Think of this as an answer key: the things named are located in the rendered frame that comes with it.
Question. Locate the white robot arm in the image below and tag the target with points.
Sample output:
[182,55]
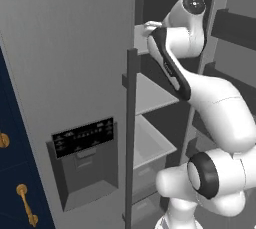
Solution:
[220,113]

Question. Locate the navy cupboard drawer front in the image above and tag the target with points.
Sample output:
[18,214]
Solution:
[13,213]

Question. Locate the round gold cupboard knob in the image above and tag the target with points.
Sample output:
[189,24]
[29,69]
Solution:
[3,140]

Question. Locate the navy cupboard door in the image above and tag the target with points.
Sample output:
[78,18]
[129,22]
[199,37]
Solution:
[10,106]

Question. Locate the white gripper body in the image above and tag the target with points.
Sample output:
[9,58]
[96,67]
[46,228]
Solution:
[150,27]

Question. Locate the dark fridge door bin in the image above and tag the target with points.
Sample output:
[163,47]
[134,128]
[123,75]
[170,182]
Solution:
[235,26]

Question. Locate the grey fridge door with dispenser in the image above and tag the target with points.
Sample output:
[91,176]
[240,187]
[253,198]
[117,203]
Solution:
[66,56]

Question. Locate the wide white fridge shelf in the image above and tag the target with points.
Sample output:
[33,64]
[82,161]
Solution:
[151,94]

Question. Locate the small white fridge shelf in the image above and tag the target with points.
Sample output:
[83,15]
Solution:
[140,41]

